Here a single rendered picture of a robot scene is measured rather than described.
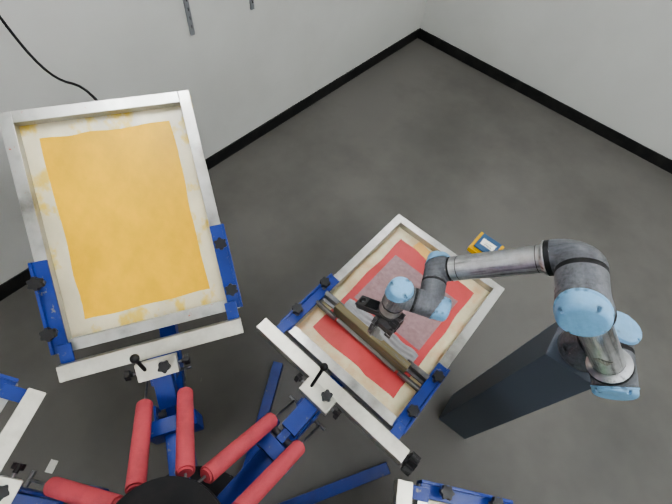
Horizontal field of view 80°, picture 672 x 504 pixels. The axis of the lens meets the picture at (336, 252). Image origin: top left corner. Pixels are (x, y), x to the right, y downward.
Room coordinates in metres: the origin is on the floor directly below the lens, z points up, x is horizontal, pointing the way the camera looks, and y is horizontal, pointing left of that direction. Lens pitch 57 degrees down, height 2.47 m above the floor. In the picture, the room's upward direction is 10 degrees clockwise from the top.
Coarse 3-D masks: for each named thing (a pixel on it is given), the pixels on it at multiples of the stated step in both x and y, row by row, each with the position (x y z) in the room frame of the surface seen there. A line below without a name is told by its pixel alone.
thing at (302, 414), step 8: (304, 400) 0.31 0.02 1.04; (296, 408) 0.28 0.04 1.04; (304, 408) 0.29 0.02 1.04; (312, 408) 0.29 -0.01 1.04; (288, 416) 0.25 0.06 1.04; (296, 416) 0.26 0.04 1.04; (304, 416) 0.26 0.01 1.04; (312, 416) 0.27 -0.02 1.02; (288, 424) 0.23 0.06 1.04; (296, 424) 0.23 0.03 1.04; (304, 424) 0.24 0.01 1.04; (296, 432) 0.21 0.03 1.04
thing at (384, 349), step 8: (336, 304) 0.68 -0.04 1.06; (336, 312) 0.66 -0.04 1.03; (344, 312) 0.65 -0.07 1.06; (344, 320) 0.64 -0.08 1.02; (352, 320) 0.62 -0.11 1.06; (360, 320) 0.63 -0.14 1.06; (352, 328) 0.61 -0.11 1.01; (360, 328) 0.60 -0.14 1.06; (360, 336) 0.59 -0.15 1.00; (368, 336) 0.57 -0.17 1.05; (376, 344) 0.55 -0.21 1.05; (384, 344) 0.55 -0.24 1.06; (384, 352) 0.53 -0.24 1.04; (392, 352) 0.53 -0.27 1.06; (392, 360) 0.51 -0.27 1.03; (400, 360) 0.50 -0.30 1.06; (400, 368) 0.48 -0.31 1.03
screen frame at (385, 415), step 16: (400, 224) 1.19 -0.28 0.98; (384, 240) 1.09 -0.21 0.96; (432, 240) 1.12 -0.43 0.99; (368, 256) 0.99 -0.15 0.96; (496, 288) 0.92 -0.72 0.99; (480, 320) 0.75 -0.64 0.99; (304, 336) 0.56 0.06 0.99; (464, 336) 0.67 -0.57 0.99; (320, 352) 0.50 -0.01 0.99; (448, 352) 0.59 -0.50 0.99; (336, 368) 0.45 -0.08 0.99; (352, 384) 0.41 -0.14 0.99; (368, 400) 0.36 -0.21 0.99; (384, 416) 0.31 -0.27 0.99
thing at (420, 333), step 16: (448, 288) 0.90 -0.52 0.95; (464, 288) 0.91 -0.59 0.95; (464, 304) 0.83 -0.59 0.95; (416, 320) 0.72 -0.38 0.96; (432, 320) 0.73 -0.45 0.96; (448, 320) 0.74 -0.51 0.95; (400, 336) 0.64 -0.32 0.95; (416, 336) 0.65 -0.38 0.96; (432, 336) 0.66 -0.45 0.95; (368, 352) 0.55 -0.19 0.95; (416, 352) 0.58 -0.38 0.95; (368, 368) 0.49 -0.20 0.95; (384, 368) 0.50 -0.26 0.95; (384, 384) 0.44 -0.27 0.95; (400, 384) 0.45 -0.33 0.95
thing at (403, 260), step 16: (400, 240) 1.11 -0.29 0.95; (384, 256) 1.01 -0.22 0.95; (400, 256) 1.02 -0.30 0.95; (416, 256) 1.04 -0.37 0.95; (368, 272) 0.91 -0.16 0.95; (384, 272) 0.92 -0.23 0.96; (400, 272) 0.94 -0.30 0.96; (416, 272) 0.95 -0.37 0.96; (352, 288) 0.82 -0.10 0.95; (368, 288) 0.83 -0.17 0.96; (384, 288) 0.84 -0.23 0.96; (320, 320) 0.65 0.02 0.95; (336, 336) 0.59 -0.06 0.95; (352, 336) 0.60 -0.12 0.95; (352, 352) 0.54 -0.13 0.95
